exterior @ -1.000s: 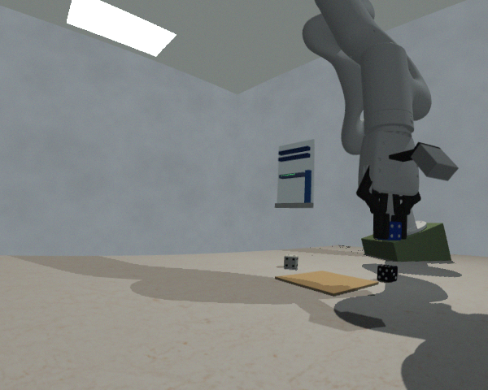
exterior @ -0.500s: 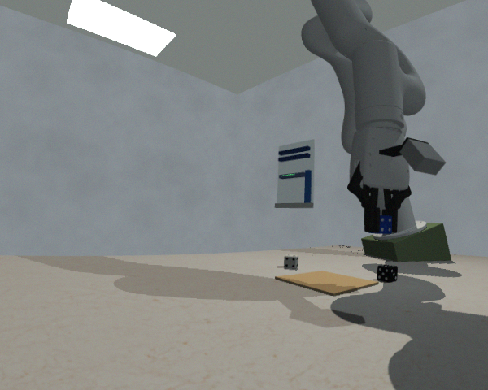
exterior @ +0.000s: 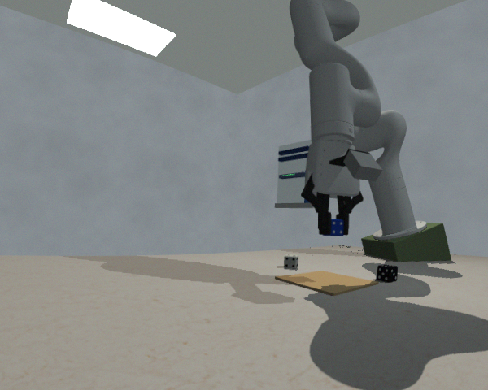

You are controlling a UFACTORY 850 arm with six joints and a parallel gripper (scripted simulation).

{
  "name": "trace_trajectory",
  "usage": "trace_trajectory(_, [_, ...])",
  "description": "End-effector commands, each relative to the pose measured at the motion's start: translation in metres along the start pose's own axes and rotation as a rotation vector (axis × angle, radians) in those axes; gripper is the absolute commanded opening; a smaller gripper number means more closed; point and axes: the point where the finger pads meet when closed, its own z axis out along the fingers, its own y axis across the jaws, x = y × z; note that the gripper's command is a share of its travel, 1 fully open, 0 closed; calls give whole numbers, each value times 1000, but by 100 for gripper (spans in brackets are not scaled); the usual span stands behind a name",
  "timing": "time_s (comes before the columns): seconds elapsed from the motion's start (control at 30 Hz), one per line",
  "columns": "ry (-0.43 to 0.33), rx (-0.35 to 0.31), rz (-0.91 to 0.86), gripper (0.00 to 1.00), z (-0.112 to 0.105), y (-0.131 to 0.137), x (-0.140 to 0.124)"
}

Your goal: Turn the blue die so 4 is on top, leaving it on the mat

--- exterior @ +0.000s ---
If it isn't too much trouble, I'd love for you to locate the black die with white pips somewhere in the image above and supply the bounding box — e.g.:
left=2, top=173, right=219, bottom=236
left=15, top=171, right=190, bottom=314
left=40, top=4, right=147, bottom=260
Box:
left=377, top=264, right=398, bottom=283

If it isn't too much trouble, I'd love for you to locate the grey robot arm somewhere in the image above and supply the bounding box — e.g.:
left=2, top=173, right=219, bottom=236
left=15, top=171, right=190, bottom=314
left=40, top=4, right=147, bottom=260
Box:
left=290, top=0, right=427, bottom=240

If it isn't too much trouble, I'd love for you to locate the blue die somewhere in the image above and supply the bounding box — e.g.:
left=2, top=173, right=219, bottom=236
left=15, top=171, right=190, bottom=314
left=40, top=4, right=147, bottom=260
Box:
left=323, top=219, right=344, bottom=236

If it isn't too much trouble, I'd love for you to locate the tan flat mat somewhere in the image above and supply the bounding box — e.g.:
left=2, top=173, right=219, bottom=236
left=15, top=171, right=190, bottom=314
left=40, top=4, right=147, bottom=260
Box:
left=275, top=271, right=379, bottom=296

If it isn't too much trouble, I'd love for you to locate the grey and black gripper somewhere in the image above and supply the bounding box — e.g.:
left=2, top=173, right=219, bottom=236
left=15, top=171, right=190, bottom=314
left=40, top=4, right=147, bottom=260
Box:
left=301, top=137, right=364, bottom=235

